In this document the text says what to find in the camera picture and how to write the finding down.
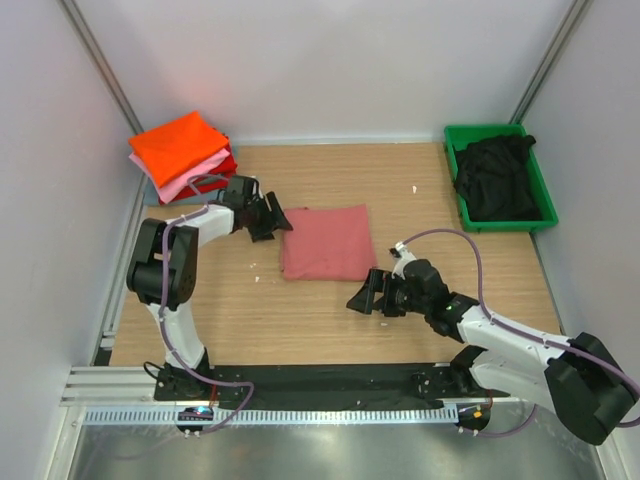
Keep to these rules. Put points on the orange folded t shirt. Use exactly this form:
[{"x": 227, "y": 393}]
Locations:
[{"x": 169, "y": 150}]

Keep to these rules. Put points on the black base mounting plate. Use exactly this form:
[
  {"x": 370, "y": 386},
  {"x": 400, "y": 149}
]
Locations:
[{"x": 371, "y": 387}]

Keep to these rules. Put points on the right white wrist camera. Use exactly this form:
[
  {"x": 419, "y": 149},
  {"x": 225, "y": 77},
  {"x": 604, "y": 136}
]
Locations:
[{"x": 402, "y": 256}]

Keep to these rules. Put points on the green plastic bin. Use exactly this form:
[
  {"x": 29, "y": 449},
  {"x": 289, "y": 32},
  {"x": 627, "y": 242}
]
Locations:
[{"x": 458, "y": 137}]

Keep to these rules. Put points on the light pink folded t shirt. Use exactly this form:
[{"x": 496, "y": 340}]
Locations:
[{"x": 171, "y": 188}]

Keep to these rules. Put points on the white slotted cable duct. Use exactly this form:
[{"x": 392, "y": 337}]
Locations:
[{"x": 199, "y": 415}]

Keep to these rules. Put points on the right aluminium frame post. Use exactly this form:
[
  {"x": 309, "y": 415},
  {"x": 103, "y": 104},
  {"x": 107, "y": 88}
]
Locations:
[{"x": 561, "y": 38}]

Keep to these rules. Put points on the dusty pink t shirt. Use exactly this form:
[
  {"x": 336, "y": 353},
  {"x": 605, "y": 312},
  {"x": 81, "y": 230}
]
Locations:
[{"x": 328, "y": 245}]

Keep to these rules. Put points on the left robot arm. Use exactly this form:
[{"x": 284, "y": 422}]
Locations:
[{"x": 162, "y": 273}]

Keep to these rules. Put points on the black t shirt in bin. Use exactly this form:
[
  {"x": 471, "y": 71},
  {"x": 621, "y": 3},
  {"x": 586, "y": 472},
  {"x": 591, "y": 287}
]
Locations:
[{"x": 493, "y": 179}]

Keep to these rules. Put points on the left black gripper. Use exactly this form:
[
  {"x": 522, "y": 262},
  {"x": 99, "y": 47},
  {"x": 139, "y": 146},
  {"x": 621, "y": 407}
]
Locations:
[{"x": 274, "y": 219}]

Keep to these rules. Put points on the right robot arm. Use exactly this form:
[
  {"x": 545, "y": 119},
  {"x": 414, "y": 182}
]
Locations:
[{"x": 574, "y": 378}]

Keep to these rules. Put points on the red folded t shirt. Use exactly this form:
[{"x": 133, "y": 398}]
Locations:
[{"x": 206, "y": 186}]

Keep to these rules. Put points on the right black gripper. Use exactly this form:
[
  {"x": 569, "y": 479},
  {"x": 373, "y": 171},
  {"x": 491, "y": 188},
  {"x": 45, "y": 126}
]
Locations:
[{"x": 376, "y": 281}]

